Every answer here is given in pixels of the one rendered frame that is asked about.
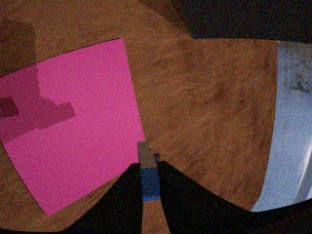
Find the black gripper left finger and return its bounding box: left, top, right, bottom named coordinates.
left=0, top=163, right=143, bottom=234

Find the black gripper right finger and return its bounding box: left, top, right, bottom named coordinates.
left=156, top=161, right=312, bottom=234

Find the pink square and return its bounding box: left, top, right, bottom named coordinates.
left=0, top=38, right=145, bottom=215

